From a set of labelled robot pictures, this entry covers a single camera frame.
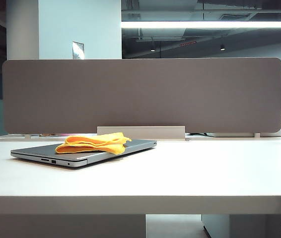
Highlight yellow microfibre rag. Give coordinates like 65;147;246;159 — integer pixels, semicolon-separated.
55;132;133;156

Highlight silver Dell laptop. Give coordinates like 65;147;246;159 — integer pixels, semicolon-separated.
10;138;157;169

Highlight grey fabric desk divider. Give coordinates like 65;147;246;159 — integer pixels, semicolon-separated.
2;57;281;135

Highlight grey poster on pillar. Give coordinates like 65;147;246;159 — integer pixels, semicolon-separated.
72;41;85;60

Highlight long ceiling light strip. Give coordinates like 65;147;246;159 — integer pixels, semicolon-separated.
120;21;281;29

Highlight beige cable tray cover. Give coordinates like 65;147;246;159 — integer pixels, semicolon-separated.
97;125;187;142

